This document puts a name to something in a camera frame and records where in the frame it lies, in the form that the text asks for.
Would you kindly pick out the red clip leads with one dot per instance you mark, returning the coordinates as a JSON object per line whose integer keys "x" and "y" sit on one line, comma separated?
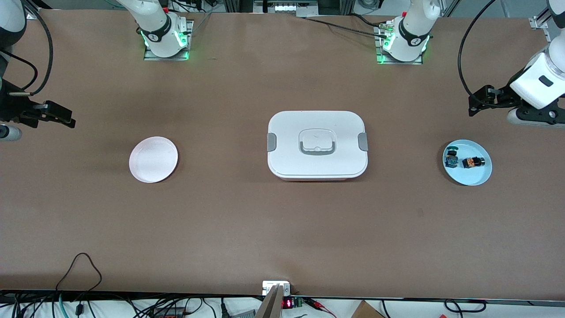
{"x": 320, "y": 305}

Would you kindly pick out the white lidded lunch box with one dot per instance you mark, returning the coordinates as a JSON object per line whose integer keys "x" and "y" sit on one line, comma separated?
{"x": 291, "y": 154}

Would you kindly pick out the red LED display board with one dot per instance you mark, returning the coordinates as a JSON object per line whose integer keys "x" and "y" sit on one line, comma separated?
{"x": 288, "y": 303}

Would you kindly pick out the pink round plate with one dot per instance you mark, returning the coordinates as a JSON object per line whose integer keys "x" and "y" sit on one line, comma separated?
{"x": 153, "y": 160}

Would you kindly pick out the lit silver control box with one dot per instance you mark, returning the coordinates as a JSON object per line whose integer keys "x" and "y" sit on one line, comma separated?
{"x": 287, "y": 6}

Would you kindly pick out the small white mounting block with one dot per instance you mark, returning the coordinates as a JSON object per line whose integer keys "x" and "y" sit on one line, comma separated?
{"x": 267, "y": 286}

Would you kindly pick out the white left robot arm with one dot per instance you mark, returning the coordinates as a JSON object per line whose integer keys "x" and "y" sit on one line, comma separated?
{"x": 415, "y": 31}

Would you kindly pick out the light blue round plate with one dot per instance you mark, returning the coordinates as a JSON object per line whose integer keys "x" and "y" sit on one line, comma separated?
{"x": 474, "y": 176}

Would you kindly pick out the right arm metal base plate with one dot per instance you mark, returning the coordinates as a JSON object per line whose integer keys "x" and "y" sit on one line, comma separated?
{"x": 152, "y": 57}

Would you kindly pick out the aluminium profile rail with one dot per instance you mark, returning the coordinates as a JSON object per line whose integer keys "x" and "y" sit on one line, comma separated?
{"x": 539, "y": 21}

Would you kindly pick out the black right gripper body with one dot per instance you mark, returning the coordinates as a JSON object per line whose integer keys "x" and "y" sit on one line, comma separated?
{"x": 9, "y": 106}

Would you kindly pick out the brown cardboard piece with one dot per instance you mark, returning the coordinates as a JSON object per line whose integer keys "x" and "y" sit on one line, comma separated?
{"x": 366, "y": 311}

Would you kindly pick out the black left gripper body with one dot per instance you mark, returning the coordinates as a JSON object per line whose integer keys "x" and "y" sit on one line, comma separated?
{"x": 502, "y": 99}

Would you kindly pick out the orange push-button switch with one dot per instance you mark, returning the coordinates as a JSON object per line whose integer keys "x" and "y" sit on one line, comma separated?
{"x": 472, "y": 162}

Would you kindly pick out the green push-button switch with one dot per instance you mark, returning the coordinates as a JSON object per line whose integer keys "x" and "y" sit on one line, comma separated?
{"x": 451, "y": 160}

